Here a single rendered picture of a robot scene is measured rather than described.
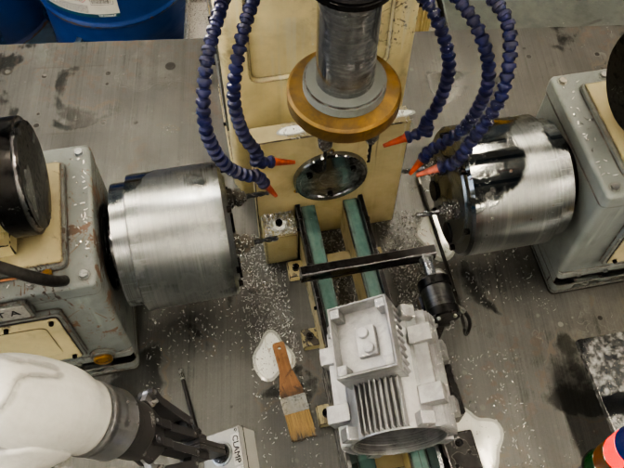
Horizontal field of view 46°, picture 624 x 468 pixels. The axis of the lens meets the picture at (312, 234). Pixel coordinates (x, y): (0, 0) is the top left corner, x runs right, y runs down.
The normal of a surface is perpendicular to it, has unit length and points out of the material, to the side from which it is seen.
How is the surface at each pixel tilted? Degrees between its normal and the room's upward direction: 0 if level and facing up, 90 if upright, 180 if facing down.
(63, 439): 76
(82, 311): 90
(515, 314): 0
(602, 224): 90
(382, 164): 90
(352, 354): 23
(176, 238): 32
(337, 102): 0
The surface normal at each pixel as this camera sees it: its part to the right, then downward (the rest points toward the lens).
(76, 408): 0.88, -0.08
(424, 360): -0.38, -0.44
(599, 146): 0.01, -0.51
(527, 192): 0.14, 0.20
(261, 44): 0.19, 0.84
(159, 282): 0.18, 0.55
